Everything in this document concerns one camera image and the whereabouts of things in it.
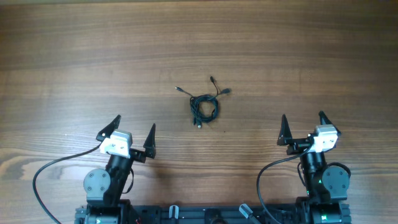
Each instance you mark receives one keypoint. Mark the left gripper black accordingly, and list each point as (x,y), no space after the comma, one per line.
(140,155)

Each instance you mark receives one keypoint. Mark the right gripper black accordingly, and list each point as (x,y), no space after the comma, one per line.
(300,145)

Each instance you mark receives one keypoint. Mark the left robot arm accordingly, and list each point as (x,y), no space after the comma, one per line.
(104,187)

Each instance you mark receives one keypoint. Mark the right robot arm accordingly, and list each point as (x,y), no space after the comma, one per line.
(326,183)

